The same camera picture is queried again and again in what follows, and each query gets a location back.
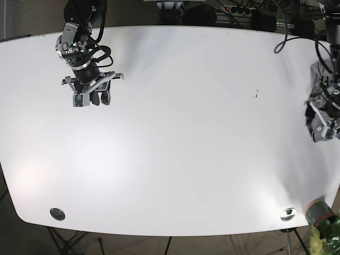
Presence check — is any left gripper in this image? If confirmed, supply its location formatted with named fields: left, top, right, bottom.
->
left=305, top=81, right=339, bottom=141

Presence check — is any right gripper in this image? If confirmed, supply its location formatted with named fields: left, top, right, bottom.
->
left=62, top=61, right=124, bottom=107

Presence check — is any grey long sleeve shirt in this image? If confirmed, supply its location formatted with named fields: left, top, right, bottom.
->
left=305, top=61, right=339, bottom=143

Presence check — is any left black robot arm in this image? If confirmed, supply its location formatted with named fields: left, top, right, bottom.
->
left=274, top=1, right=339, bottom=143

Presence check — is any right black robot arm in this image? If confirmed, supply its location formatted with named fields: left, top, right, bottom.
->
left=55, top=1, right=124, bottom=107

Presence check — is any grey plant pot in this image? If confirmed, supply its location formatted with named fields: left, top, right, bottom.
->
left=304, top=197, right=337, bottom=227

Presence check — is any right metal table grommet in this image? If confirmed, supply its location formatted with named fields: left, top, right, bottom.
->
left=280, top=208, right=296, bottom=222

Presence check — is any metal table grommet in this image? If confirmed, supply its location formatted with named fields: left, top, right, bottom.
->
left=280, top=208, right=296, bottom=222
left=49, top=208, right=65, bottom=221

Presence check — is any green plant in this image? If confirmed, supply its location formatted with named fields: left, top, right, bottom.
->
left=309, top=215, right=339, bottom=255

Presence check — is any left metal table grommet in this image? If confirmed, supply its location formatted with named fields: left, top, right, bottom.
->
left=49, top=208, right=65, bottom=221

